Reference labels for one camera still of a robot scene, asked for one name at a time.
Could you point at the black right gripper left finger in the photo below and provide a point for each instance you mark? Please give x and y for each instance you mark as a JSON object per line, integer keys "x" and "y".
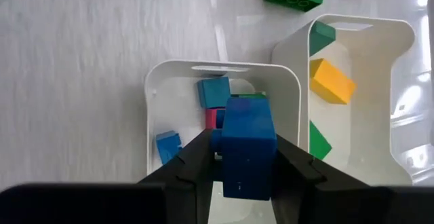
{"x": 190, "y": 183}

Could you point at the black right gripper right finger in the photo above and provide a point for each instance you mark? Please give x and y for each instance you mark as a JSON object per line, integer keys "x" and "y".
{"x": 305, "y": 197}

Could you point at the blue small studded block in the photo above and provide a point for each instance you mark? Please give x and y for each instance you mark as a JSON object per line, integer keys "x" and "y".
{"x": 247, "y": 149}
{"x": 167, "y": 146}

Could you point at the pink cube block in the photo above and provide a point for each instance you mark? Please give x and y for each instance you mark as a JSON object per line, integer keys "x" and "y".
{"x": 210, "y": 118}

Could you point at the light blue cube block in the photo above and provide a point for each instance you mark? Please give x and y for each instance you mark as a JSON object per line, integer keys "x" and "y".
{"x": 213, "y": 91}

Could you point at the green small studded block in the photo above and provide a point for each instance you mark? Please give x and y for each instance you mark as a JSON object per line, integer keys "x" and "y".
{"x": 247, "y": 95}

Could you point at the yellow long block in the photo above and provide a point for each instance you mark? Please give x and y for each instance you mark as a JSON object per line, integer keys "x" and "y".
{"x": 330, "y": 81}

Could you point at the teal green long block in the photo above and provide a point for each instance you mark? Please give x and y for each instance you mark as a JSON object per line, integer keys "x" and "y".
{"x": 320, "y": 35}

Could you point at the white plastic bin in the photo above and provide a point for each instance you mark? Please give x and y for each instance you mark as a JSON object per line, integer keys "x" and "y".
{"x": 373, "y": 81}
{"x": 176, "y": 115}

